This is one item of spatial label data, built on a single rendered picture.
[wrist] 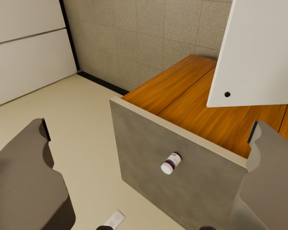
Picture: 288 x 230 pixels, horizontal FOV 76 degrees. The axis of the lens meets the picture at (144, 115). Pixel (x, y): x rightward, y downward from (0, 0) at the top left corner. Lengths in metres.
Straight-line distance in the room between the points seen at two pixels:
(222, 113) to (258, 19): 0.68
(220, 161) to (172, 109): 0.33
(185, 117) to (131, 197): 0.75
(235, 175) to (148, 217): 0.75
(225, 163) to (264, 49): 0.48
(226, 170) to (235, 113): 0.31
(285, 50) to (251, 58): 0.04
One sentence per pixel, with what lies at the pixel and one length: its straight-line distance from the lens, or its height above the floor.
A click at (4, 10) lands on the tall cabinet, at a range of 2.48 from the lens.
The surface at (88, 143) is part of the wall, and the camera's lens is 1.75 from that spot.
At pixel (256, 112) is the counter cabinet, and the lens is 0.99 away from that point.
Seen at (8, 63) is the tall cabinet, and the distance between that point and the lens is 2.55.
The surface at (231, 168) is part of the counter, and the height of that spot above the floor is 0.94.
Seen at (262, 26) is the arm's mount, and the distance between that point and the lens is 0.28.
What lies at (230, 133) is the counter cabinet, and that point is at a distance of 0.82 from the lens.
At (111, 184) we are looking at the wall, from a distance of 1.45.
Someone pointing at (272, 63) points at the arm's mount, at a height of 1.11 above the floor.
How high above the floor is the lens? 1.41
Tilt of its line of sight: 37 degrees down
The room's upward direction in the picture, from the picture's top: 128 degrees counter-clockwise
